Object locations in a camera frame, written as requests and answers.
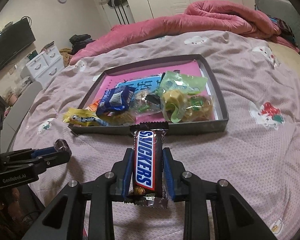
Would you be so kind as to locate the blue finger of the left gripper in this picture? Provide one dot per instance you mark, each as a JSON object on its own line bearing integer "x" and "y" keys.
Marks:
{"x": 42, "y": 152}
{"x": 51, "y": 160}

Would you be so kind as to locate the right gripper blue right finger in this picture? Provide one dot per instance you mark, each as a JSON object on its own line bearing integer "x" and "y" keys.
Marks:
{"x": 169, "y": 172}

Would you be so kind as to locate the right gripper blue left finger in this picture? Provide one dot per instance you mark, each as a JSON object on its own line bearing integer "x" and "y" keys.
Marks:
{"x": 128, "y": 165}

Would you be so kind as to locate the small dark candy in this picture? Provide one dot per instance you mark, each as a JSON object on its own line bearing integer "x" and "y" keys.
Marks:
{"x": 60, "y": 145}

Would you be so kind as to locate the brown Snickers bar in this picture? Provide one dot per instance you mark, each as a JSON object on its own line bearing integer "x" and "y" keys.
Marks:
{"x": 147, "y": 177}

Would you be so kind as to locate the yellow wafer bar packet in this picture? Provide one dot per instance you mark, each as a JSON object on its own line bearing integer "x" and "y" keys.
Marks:
{"x": 83, "y": 117}

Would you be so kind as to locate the orange bread snack packet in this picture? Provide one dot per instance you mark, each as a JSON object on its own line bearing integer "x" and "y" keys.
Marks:
{"x": 113, "y": 118}

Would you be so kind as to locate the green label cookie packet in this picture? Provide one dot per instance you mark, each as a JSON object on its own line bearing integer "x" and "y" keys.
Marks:
{"x": 198, "y": 108}

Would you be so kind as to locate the green peas snack packet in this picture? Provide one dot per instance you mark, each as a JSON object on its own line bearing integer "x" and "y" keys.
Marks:
{"x": 145, "y": 103}

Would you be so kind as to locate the green bag yellow pastry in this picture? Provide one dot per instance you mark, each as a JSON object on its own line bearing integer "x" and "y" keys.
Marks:
{"x": 176, "y": 91}

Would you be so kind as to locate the blue biscuit packet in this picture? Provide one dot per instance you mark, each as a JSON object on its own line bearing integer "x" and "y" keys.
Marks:
{"x": 116, "y": 100}

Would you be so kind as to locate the person's left hand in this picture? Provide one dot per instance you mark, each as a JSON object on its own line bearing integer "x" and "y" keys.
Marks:
{"x": 10, "y": 213}

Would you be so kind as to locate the dark shallow cardboard tray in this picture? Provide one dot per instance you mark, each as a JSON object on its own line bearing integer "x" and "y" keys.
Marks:
{"x": 181, "y": 128}

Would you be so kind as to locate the white drawer cabinet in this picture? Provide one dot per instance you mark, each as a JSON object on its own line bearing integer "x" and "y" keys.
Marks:
{"x": 44, "y": 67}

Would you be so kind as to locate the pink Chinese picture book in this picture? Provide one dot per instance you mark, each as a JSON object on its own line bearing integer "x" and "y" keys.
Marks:
{"x": 150, "y": 78}

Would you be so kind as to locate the pink cartoon bed sheet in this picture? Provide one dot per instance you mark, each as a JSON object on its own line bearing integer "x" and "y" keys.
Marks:
{"x": 259, "y": 152}

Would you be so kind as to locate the brown fuzzy blanket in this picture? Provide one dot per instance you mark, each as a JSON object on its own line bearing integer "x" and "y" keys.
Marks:
{"x": 66, "y": 55}

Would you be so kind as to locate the dark clothes pile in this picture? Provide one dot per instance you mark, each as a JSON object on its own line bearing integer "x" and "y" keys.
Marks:
{"x": 79, "y": 42}

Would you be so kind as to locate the black flat television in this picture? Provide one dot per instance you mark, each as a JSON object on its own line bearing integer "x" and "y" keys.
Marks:
{"x": 14, "y": 39}

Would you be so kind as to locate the pink quilted duvet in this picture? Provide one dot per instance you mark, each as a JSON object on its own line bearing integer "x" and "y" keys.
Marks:
{"x": 198, "y": 16}

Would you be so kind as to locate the dark patterned clothes on bed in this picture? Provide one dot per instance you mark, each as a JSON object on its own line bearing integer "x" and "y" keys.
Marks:
{"x": 286, "y": 31}

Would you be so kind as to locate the grey padded headboard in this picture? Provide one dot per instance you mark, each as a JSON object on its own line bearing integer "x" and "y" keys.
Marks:
{"x": 285, "y": 12}

